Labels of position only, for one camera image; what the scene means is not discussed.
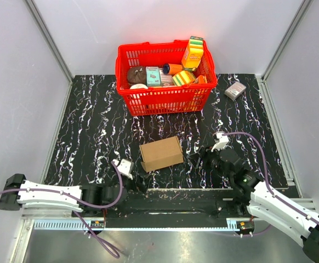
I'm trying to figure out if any white wrapped tissue pack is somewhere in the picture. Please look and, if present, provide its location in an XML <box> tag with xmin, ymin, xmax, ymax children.
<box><xmin>224</xmin><ymin>82</ymin><xmax>246</xmax><ymax>101</ymax></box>

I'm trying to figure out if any orange snack packet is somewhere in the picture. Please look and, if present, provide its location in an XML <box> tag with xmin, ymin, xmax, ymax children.
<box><xmin>193</xmin><ymin>75</ymin><xmax>207</xmax><ymax>84</ymax></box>

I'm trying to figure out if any teal small carton box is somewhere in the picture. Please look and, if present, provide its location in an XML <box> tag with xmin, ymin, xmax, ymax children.
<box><xmin>145</xmin><ymin>66</ymin><xmax>161</xmax><ymax>87</ymax></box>

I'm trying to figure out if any aluminium frame rail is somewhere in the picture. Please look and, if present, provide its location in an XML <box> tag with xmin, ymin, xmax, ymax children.
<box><xmin>21</xmin><ymin>197</ymin><xmax>319</xmax><ymax>231</ymax></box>

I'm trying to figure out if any tall orange sponge box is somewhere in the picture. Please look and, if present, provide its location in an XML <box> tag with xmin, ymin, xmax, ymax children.
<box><xmin>181</xmin><ymin>36</ymin><xmax>204</xmax><ymax>72</ymax></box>

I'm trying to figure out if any brown cardboard box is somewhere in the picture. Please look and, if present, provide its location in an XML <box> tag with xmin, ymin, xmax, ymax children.
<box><xmin>140</xmin><ymin>136</ymin><xmax>184</xmax><ymax>173</ymax></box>

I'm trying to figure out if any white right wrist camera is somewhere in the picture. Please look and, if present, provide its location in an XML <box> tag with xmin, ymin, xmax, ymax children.
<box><xmin>210</xmin><ymin>132</ymin><xmax>229</xmax><ymax>152</ymax></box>

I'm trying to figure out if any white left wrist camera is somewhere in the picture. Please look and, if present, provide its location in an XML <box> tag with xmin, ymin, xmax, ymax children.
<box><xmin>112</xmin><ymin>159</ymin><xmax>134</xmax><ymax>180</ymax></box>

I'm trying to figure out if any pink small food box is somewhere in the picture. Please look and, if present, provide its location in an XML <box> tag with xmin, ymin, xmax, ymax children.
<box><xmin>159</xmin><ymin>68</ymin><xmax>174</xmax><ymax>87</ymax></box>

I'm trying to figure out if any red plastic shopping basket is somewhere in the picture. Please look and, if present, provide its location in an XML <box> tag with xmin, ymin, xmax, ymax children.
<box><xmin>115</xmin><ymin>36</ymin><xmax>218</xmax><ymax>116</ymax></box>

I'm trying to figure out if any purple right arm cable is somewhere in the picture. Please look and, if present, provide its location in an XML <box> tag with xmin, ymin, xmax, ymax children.
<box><xmin>222</xmin><ymin>131</ymin><xmax>319</xmax><ymax>238</ymax></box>

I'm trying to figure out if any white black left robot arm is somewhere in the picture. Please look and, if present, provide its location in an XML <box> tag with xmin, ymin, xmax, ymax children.
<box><xmin>0</xmin><ymin>174</ymin><xmax>146</xmax><ymax>217</ymax></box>

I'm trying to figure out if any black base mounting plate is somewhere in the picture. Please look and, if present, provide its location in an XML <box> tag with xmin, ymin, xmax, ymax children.
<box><xmin>83</xmin><ymin>189</ymin><xmax>251</xmax><ymax>217</ymax></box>

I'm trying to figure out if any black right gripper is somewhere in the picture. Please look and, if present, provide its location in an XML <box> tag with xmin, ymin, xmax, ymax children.
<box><xmin>186</xmin><ymin>144</ymin><xmax>233</xmax><ymax>181</ymax></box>

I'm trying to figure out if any yellow green sponge pack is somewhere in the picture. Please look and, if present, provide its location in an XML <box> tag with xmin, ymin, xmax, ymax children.
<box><xmin>172</xmin><ymin>70</ymin><xmax>196</xmax><ymax>87</ymax></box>

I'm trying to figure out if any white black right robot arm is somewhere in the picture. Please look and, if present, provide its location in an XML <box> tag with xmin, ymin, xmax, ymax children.
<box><xmin>188</xmin><ymin>147</ymin><xmax>319</xmax><ymax>262</ymax></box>

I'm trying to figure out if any brown round chocolate cake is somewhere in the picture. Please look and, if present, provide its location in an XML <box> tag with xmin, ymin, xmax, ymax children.
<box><xmin>127</xmin><ymin>66</ymin><xmax>147</xmax><ymax>85</ymax></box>

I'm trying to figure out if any orange cylindrical can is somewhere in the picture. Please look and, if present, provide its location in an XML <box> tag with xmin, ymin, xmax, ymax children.
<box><xmin>162</xmin><ymin>64</ymin><xmax>183</xmax><ymax>75</ymax></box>

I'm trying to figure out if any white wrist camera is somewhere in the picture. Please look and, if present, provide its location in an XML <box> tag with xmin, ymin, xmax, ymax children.
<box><xmin>210</xmin><ymin>132</ymin><xmax>229</xmax><ymax>152</ymax></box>
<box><xmin>112</xmin><ymin>159</ymin><xmax>134</xmax><ymax>180</ymax></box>

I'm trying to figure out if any white round lid container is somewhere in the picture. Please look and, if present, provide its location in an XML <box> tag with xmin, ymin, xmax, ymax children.
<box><xmin>130</xmin><ymin>83</ymin><xmax>148</xmax><ymax>89</ymax></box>

